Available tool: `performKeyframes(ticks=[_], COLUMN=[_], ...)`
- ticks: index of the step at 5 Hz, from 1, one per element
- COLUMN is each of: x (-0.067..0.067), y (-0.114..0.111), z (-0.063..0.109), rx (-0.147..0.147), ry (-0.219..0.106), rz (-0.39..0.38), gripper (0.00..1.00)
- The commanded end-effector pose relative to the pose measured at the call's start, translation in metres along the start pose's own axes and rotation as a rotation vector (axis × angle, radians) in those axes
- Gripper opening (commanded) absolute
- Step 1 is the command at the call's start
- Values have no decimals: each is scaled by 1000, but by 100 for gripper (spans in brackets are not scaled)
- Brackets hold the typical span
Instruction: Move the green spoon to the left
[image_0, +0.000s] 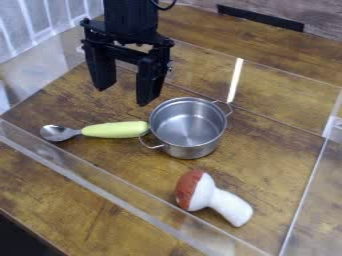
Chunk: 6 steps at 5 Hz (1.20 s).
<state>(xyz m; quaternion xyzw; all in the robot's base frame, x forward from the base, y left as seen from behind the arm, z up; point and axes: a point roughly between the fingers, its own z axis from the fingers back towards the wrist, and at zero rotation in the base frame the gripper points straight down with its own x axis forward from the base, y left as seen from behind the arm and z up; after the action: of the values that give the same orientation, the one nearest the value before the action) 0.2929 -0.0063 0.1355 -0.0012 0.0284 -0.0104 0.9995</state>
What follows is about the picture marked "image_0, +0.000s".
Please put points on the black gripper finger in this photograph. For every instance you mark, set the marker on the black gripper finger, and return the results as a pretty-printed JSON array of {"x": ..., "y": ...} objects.
[
  {"x": 101, "y": 66},
  {"x": 149, "y": 78}
]

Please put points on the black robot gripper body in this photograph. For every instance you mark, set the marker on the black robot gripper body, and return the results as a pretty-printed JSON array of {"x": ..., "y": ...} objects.
[{"x": 126, "y": 34}]

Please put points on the small steel pot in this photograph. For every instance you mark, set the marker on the small steel pot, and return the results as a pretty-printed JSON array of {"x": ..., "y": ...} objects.
[{"x": 188, "y": 124}]

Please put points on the green handled metal spoon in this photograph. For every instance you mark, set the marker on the green handled metal spoon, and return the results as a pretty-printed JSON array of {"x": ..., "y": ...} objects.
[{"x": 126, "y": 129}]

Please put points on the clear acrylic barrier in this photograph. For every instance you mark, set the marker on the clear acrylic barrier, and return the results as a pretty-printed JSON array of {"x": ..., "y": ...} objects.
[{"x": 97, "y": 197}]

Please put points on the plush mushroom toy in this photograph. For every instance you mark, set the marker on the plush mushroom toy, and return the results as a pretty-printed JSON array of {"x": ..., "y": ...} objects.
[{"x": 196, "y": 193}]

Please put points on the black strip on wall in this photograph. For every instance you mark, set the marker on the black strip on wall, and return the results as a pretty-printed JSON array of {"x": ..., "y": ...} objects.
[{"x": 260, "y": 18}]

